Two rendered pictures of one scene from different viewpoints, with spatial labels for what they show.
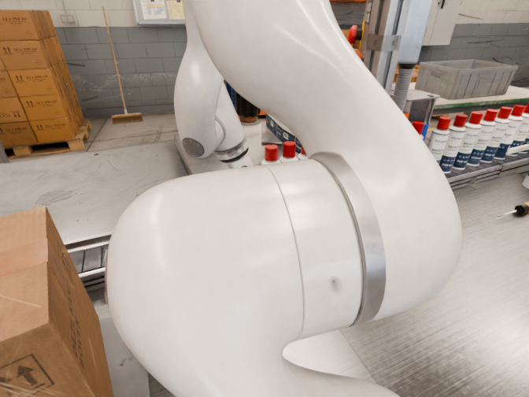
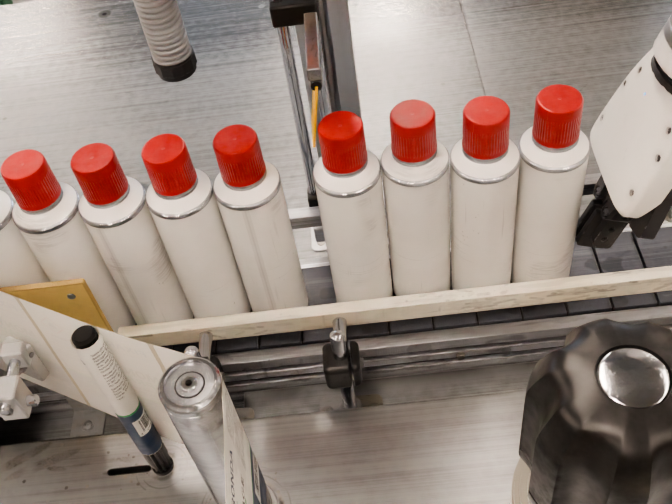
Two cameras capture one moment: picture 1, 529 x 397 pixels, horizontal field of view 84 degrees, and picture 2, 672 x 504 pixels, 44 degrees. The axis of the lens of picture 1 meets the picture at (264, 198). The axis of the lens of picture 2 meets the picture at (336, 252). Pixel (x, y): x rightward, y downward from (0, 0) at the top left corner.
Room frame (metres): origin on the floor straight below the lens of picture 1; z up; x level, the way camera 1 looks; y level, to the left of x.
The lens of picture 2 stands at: (1.16, 0.03, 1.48)
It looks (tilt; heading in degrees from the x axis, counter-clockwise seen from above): 50 degrees down; 208
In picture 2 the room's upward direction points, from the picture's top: 10 degrees counter-clockwise
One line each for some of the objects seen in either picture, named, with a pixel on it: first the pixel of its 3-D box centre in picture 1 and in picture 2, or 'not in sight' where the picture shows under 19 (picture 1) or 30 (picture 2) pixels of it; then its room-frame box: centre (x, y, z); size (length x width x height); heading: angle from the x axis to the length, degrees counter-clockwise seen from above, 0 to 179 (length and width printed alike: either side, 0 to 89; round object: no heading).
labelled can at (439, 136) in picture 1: (435, 148); not in sight; (0.93, -0.58, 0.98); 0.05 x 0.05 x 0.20
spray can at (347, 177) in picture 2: not in sight; (353, 220); (0.75, -0.16, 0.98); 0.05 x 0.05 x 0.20
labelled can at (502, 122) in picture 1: (494, 135); not in sight; (1.05, -0.85, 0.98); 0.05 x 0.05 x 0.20
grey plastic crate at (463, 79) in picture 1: (462, 78); not in sight; (2.58, -1.64, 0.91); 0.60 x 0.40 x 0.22; 108
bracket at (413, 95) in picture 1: (411, 94); not in sight; (0.99, -0.48, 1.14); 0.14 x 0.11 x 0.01; 113
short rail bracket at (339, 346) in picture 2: not in sight; (345, 374); (0.84, -0.15, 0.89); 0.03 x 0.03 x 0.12; 23
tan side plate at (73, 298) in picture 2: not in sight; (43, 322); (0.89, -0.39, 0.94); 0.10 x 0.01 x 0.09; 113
